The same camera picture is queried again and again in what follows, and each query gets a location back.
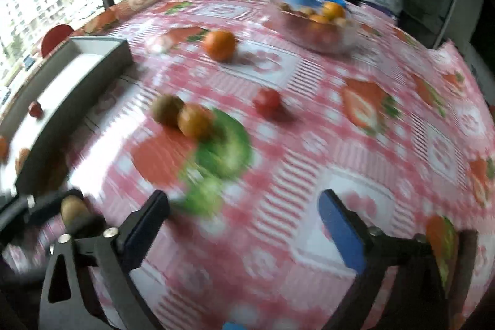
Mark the brown kiwi fruit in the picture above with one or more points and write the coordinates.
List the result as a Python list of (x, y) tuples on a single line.
[(73, 210), (165, 109)]

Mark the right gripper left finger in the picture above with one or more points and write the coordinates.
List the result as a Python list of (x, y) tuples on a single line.
[(69, 299)]

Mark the white tray box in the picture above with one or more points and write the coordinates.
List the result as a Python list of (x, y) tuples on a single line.
[(67, 84)]

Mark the orange in bowl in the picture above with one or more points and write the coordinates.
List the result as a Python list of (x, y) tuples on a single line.
[(321, 19), (333, 10)]

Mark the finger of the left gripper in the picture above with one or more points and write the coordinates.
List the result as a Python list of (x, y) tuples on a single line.
[(25, 211)]

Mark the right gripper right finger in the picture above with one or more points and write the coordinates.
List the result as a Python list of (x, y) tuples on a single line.
[(428, 290)]

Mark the blue gloved right hand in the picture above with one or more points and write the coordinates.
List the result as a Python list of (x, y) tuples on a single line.
[(232, 326)]

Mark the orange mandarin on table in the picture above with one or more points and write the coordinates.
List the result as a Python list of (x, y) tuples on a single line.
[(220, 45)]

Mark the pink strawberry tablecloth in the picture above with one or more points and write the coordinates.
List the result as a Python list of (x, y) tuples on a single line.
[(399, 132)]

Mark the yellow tomato near kiwis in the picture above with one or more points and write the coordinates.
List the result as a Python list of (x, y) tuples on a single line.
[(195, 121)]

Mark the red cherry tomato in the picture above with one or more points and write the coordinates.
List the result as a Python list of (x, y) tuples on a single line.
[(267, 102)]

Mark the orange mandarin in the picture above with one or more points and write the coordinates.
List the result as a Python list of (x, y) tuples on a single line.
[(20, 160), (220, 45)]

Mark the glass fruit bowl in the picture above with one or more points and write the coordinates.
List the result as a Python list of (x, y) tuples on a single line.
[(290, 19)]

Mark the red plastic stool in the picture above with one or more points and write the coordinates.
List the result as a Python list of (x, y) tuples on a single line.
[(54, 37)]

